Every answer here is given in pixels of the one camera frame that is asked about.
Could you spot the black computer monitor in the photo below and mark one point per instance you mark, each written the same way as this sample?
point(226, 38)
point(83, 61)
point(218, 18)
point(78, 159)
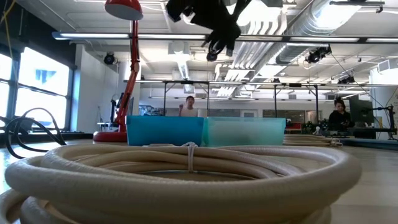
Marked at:
point(360, 110)

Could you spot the red desk lamp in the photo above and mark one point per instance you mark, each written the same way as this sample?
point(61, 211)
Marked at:
point(134, 46)

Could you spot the teal translucent plastic bin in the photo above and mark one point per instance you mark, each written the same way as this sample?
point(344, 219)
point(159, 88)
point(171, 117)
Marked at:
point(242, 132)

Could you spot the blue plastic bin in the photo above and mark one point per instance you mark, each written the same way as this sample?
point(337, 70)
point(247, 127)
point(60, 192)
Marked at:
point(164, 130)

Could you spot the black ceiling spotlight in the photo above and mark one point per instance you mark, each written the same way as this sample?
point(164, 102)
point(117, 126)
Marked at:
point(211, 55)
point(109, 58)

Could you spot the person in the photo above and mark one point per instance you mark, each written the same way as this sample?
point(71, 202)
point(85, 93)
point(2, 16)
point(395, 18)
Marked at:
point(188, 110)
point(339, 119)

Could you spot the black metal rack frame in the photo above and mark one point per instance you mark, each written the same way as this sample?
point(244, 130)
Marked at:
point(295, 84)
point(186, 82)

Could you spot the black monitor stand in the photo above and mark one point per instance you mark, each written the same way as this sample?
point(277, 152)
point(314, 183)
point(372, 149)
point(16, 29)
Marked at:
point(391, 124)

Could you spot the black ceiling camera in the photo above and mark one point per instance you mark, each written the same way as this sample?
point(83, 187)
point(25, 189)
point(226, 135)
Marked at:
point(317, 55)
point(346, 80)

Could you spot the large window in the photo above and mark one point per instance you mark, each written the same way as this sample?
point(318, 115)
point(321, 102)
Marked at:
point(43, 74)

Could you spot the white air duct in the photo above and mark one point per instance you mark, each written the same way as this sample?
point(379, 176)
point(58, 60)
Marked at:
point(183, 67)

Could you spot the white ceiling pipe bundle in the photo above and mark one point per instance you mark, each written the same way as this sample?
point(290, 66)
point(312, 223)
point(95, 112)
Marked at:
point(248, 62)

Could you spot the dark background monitor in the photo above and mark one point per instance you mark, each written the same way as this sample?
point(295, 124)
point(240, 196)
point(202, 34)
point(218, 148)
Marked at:
point(113, 109)

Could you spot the white wall vent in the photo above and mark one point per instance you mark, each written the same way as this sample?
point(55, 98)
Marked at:
point(388, 64)

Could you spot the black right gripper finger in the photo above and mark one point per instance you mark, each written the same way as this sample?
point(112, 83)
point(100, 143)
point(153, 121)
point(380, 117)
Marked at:
point(214, 39)
point(231, 39)

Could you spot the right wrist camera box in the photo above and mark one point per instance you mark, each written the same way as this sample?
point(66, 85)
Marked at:
point(177, 9)

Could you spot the long ceiling light strip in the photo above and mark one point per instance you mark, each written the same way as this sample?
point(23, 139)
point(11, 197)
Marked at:
point(124, 36)

